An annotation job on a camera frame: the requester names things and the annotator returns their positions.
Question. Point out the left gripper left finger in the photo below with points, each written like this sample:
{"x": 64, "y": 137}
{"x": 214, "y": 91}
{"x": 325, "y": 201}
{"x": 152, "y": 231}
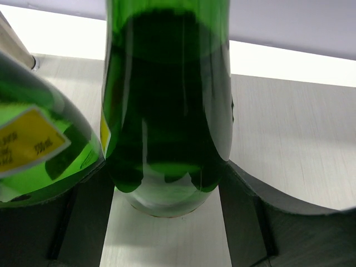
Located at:
{"x": 68, "y": 230}

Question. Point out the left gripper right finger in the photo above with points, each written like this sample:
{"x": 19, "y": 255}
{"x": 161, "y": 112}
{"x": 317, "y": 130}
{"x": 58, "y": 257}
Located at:
{"x": 266, "y": 227}

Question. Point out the green glass bottle front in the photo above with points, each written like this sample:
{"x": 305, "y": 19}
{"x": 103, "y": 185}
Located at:
{"x": 47, "y": 145}

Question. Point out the green glass bottle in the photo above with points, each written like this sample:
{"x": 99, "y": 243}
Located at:
{"x": 167, "y": 106}
{"x": 47, "y": 145}

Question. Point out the white two-tier shelf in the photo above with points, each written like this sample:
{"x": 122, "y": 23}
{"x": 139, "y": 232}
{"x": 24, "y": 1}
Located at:
{"x": 294, "y": 130}

